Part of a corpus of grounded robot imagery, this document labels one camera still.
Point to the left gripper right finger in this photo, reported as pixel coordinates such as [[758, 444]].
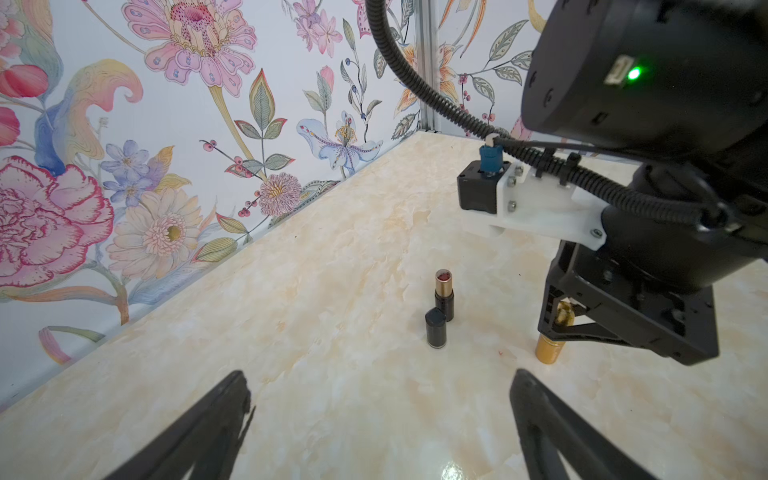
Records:
[[551, 434]]

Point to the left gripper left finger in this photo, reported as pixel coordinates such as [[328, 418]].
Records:
[[201, 444]]

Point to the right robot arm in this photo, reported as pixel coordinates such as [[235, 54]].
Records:
[[653, 176]]

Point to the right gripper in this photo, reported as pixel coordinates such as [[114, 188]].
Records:
[[588, 297]]

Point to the black lipstick tube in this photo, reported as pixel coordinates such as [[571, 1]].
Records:
[[444, 293]]

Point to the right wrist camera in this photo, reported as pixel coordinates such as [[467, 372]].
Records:
[[496, 195]]

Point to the gold bullet lipstick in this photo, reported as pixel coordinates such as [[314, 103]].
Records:
[[547, 350]]

